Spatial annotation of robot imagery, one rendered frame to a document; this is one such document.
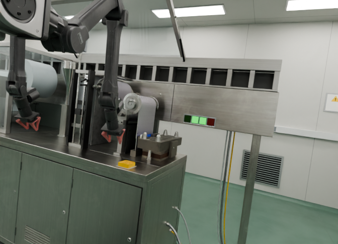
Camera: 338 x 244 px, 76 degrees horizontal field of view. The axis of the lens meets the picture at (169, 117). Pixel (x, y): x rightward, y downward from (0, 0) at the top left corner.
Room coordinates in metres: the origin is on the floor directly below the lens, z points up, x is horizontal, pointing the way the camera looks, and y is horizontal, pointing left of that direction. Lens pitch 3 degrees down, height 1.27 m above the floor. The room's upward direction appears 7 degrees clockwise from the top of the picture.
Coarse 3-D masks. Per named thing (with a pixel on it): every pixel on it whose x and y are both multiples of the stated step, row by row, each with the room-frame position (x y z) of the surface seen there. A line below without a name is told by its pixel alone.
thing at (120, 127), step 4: (116, 120) 1.05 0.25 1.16; (108, 124) 1.05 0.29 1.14; (112, 124) 1.04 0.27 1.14; (116, 124) 1.06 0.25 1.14; (120, 124) 1.11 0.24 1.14; (104, 128) 1.07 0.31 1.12; (108, 128) 1.06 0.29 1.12; (112, 128) 1.05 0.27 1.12; (116, 128) 1.07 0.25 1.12; (120, 128) 1.08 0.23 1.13; (116, 132) 1.05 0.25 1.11; (120, 132) 1.06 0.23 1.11
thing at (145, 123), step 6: (138, 114) 1.46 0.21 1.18; (144, 114) 1.53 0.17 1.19; (150, 114) 1.61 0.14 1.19; (138, 120) 1.46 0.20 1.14; (144, 120) 1.54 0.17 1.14; (150, 120) 1.62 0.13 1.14; (138, 126) 1.47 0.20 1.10; (144, 126) 1.54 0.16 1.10; (150, 126) 1.63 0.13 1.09; (138, 132) 1.48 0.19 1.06; (150, 132) 1.64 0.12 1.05
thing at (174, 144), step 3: (171, 141) 1.51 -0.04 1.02; (174, 141) 1.52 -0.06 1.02; (177, 141) 1.57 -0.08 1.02; (171, 144) 1.49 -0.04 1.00; (174, 144) 1.52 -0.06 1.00; (177, 144) 1.57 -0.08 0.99; (171, 147) 1.49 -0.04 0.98; (174, 147) 1.52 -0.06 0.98; (171, 150) 1.49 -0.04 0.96; (174, 150) 1.53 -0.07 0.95; (171, 153) 1.49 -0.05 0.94; (174, 153) 1.54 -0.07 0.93; (168, 156) 1.50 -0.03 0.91; (171, 156) 1.49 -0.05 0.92
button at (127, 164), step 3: (120, 162) 1.18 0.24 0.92; (123, 162) 1.18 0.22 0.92; (126, 162) 1.19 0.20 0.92; (129, 162) 1.20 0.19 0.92; (132, 162) 1.20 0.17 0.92; (120, 165) 1.18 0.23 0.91; (123, 165) 1.17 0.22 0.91; (126, 165) 1.17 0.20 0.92; (129, 165) 1.17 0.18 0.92; (132, 165) 1.20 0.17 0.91
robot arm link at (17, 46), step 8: (16, 40) 1.05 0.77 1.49; (24, 40) 1.09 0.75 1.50; (16, 48) 1.05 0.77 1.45; (24, 48) 1.09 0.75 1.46; (16, 56) 1.06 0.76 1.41; (24, 56) 1.10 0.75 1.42; (16, 64) 1.06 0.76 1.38; (24, 64) 1.10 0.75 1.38; (16, 72) 1.06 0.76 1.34; (24, 72) 1.10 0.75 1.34; (8, 80) 1.07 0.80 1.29; (16, 80) 1.06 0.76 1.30; (24, 80) 1.10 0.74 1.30; (8, 88) 1.07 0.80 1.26; (16, 88) 1.06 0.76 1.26
